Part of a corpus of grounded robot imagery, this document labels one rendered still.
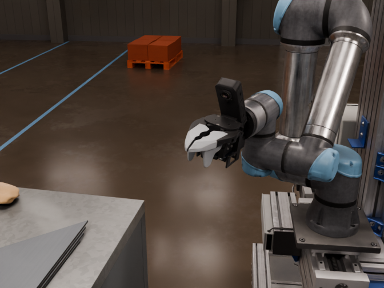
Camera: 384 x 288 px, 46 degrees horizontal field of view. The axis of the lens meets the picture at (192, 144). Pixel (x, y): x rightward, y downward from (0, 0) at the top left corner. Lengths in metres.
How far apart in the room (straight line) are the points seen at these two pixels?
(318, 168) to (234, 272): 1.91
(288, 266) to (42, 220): 1.56
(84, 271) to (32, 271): 0.12
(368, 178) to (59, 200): 0.97
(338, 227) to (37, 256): 0.80
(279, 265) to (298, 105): 1.47
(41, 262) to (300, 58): 0.83
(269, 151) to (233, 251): 2.03
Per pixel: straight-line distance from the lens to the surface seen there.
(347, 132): 1.70
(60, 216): 1.41
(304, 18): 1.20
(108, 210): 1.41
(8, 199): 1.50
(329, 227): 1.33
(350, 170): 1.27
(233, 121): 0.89
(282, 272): 2.56
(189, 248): 3.05
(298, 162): 1.01
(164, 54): 7.82
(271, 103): 1.02
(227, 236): 3.17
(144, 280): 1.58
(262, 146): 1.04
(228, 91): 0.85
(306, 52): 1.23
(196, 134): 0.82
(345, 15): 1.16
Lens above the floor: 1.76
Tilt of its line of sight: 22 degrees down
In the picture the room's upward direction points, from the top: straight up
